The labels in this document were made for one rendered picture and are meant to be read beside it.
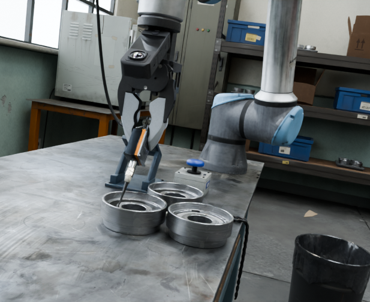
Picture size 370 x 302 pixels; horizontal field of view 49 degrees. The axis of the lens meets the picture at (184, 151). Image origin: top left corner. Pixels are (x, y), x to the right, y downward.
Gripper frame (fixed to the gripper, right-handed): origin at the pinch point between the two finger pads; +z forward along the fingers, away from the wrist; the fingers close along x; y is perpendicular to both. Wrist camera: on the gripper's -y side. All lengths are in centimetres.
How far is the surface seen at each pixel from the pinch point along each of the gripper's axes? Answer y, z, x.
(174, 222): -6.7, 10.0, -9.2
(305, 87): 349, -23, -40
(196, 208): 2.2, 9.9, -10.7
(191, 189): 12.4, 9.6, -7.5
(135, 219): -8.5, 10.2, -3.6
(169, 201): 2.7, 9.8, -5.7
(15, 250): -21.1, 13.0, 7.5
